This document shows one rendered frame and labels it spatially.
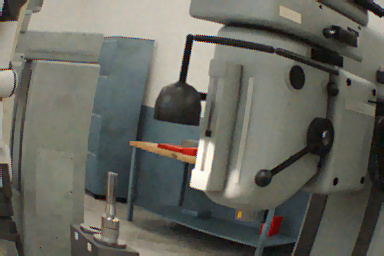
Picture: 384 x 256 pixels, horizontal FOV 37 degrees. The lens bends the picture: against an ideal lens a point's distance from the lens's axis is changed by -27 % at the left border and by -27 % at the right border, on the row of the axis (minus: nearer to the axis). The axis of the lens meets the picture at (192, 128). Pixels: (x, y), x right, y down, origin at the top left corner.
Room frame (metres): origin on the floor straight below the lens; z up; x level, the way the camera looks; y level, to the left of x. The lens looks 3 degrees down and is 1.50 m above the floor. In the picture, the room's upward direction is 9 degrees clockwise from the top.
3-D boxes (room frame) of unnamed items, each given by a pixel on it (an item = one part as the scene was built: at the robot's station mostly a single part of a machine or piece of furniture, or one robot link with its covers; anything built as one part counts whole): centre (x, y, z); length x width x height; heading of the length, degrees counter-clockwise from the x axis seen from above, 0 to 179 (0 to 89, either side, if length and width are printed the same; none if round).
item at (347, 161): (1.43, -0.28, 1.47); 0.24 x 0.19 x 0.26; 38
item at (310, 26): (1.33, -0.16, 1.68); 0.34 x 0.24 x 0.10; 128
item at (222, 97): (1.24, -0.04, 1.45); 0.04 x 0.04 x 0.21; 38
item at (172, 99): (1.19, 0.03, 1.47); 0.07 x 0.07 x 0.06
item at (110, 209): (1.63, 0.16, 1.23); 0.03 x 0.03 x 0.11
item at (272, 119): (1.31, -0.13, 1.47); 0.21 x 0.19 x 0.32; 38
